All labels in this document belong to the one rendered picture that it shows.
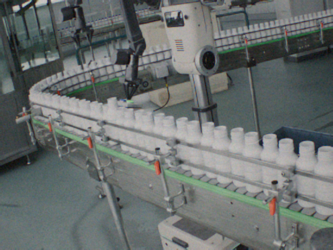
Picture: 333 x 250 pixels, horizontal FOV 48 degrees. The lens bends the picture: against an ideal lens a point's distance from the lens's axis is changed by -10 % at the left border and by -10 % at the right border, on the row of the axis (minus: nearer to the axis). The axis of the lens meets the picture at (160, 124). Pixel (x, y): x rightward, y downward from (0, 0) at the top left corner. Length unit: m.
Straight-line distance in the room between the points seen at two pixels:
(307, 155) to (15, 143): 4.08
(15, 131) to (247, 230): 3.84
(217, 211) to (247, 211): 0.13
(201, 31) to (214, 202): 1.04
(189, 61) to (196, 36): 0.14
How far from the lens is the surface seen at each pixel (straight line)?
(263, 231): 1.13
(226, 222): 1.22
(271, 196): 0.94
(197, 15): 2.02
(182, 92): 5.83
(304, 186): 0.99
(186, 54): 2.05
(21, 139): 4.76
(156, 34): 5.61
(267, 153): 1.04
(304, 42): 3.97
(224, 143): 1.14
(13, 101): 4.68
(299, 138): 1.68
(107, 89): 3.14
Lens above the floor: 1.55
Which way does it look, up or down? 18 degrees down
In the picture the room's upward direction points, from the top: 12 degrees counter-clockwise
